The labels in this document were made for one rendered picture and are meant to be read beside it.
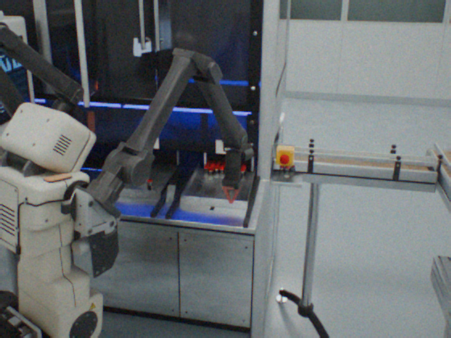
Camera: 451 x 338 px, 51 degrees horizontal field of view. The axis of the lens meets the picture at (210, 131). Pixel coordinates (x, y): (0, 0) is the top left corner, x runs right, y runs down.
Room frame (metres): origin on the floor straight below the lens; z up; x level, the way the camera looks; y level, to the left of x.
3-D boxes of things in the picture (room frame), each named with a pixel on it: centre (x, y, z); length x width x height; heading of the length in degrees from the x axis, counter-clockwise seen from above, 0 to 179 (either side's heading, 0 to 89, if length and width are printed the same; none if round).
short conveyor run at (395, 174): (1.94, -0.63, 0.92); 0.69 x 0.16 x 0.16; 78
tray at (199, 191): (1.79, -0.05, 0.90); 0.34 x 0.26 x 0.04; 169
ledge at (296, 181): (1.90, -0.34, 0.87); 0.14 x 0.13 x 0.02; 168
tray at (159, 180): (1.87, 0.28, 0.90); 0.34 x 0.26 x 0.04; 168
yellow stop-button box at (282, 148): (1.86, -0.32, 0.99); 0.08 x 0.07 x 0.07; 168
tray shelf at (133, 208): (1.76, 0.13, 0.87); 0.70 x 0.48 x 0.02; 78
